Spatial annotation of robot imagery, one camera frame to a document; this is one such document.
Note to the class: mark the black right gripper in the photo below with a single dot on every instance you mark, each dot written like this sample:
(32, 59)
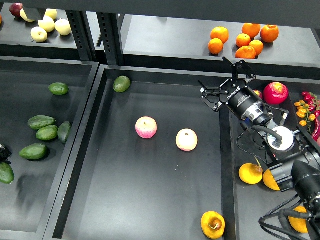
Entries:
(242, 101)

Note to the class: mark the dark green avocado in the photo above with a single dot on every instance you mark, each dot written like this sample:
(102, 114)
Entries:
(64, 131)
(6, 173)

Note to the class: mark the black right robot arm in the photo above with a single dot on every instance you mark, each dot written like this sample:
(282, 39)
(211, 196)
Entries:
(293, 156)

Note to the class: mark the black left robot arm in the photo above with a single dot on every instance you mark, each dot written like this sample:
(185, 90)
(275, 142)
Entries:
(5, 154)

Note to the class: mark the yellow pear with long stem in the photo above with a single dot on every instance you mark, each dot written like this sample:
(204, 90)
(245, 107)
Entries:
(251, 173)

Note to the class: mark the yellow pear middle right tray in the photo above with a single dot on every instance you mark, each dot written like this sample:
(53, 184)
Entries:
(269, 181)

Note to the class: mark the green avocado at tray corner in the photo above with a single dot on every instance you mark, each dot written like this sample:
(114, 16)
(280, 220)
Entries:
(121, 84)

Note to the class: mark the green avocado left tray top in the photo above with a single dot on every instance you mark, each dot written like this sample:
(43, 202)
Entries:
(58, 88)

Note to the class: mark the dark green avocado upright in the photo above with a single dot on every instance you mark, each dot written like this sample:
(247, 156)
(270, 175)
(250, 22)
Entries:
(64, 131)

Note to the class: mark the green avocado middle of cluster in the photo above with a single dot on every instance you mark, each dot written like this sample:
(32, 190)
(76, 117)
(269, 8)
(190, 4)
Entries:
(47, 133)

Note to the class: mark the dark red small apple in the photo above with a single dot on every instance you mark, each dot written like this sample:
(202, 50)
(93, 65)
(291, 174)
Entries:
(257, 92)

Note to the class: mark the orange front wedge shaped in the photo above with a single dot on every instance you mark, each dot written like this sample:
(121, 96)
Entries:
(246, 52)

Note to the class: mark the orange left bottom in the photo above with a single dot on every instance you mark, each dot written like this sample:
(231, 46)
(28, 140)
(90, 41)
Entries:
(215, 46)

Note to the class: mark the orange centre small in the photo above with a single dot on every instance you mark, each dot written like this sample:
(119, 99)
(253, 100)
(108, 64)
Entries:
(243, 40)

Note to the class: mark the orange small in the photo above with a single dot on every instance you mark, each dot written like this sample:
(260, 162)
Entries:
(258, 46)
(243, 40)

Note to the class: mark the orange small right front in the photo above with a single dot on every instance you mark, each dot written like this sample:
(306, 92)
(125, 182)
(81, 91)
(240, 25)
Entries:
(258, 46)

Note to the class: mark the big red apple right tray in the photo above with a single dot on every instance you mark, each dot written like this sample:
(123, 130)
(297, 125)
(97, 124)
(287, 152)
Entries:
(275, 93)

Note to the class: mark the orange left top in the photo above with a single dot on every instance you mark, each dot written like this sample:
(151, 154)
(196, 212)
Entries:
(221, 33)

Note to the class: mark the orange top back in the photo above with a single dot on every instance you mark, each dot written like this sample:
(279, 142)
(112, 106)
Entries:
(251, 29)

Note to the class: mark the orange right with stem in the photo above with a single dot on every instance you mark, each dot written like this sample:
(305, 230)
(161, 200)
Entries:
(269, 33)

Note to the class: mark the pale yellow pink apple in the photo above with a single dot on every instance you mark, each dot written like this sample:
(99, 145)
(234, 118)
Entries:
(186, 140)

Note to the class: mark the cherry tomato bunch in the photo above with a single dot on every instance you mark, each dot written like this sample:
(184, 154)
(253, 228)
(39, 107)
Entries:
(308, 108)

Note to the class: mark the pink red apple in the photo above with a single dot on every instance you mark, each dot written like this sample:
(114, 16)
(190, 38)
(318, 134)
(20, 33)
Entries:
(146, 127)

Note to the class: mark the red chili pepper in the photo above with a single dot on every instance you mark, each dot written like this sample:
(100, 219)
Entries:
(316, 131)

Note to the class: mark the black right tray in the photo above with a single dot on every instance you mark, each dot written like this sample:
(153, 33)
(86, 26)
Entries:
(244, 204)

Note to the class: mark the black tray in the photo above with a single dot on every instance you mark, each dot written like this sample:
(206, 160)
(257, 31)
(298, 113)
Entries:
(244, 204)
(26, 204)
(124, 187)

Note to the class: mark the black shelf upright right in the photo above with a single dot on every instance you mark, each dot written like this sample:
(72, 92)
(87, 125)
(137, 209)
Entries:
(110, 33)

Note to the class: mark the black shelf upright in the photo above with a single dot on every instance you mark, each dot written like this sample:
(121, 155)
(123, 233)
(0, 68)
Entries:
(110, 33)
(82, 35)

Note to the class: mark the black centre tray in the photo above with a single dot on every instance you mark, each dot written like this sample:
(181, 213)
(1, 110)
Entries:
(124, 187)

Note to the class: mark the black shelf upright left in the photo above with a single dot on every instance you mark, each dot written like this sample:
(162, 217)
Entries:
(82, 35)

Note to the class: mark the pale yellow apple right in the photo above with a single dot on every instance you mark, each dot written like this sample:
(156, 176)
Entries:
(63, 27)

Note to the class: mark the black left tray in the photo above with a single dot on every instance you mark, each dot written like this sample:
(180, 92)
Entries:
(26, 204)

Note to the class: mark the pale yellow apple back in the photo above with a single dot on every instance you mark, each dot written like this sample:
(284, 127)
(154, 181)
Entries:
(52, 13)

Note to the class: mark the pale yellow apple middle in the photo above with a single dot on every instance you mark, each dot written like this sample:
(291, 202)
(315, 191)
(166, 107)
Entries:
(47, 23)

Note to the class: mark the pale yellow apple front left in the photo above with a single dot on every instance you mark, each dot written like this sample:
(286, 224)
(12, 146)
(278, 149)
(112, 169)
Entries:
(38, 34)

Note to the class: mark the pale yellow apple behind tag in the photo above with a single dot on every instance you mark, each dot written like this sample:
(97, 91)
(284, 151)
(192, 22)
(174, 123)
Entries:
(24, 16)

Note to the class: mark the dark red apple on shelf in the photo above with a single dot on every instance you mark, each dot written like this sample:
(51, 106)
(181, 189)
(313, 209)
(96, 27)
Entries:
(15, 9)

